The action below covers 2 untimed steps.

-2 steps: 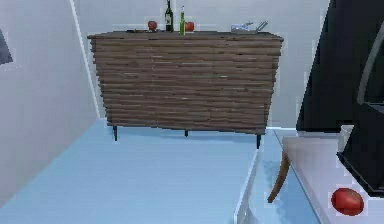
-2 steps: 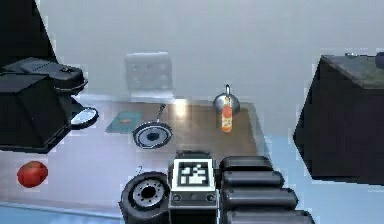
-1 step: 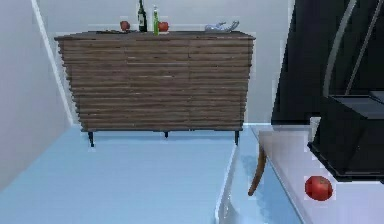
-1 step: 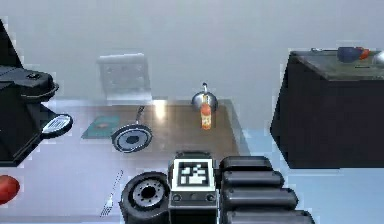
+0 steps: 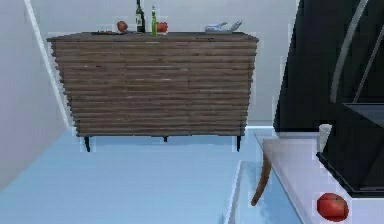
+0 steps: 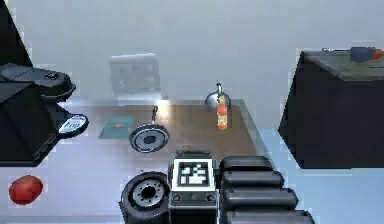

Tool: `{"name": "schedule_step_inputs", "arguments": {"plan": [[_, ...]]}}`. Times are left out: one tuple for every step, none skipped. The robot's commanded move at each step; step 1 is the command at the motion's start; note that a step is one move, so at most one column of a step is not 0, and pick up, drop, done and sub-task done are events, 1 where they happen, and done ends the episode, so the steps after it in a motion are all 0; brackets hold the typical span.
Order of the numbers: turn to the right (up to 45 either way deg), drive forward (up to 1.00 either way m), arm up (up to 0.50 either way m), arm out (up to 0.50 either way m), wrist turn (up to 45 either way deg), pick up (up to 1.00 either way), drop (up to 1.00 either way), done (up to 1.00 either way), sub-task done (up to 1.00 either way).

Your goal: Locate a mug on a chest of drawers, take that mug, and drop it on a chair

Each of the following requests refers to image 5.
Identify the brown slatted chest of drawers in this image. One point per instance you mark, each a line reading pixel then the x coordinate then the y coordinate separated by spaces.
pixel 156 86

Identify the white mug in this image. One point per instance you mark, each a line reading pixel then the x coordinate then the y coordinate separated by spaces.
pixel 324 135

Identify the pale grey dish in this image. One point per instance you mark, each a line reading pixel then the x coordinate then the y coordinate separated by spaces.
pixel 221 28

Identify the light green bottle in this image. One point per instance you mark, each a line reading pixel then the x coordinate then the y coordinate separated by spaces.
pixel 154 22

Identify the dark green wine bottle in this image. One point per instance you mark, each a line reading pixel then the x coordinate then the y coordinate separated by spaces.
pixel 140 18

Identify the dark flat tray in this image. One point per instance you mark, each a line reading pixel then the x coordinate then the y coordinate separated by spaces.
pixel 110 32

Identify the white table with brown legs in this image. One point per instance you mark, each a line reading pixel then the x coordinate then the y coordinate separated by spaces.
pixel 300 173

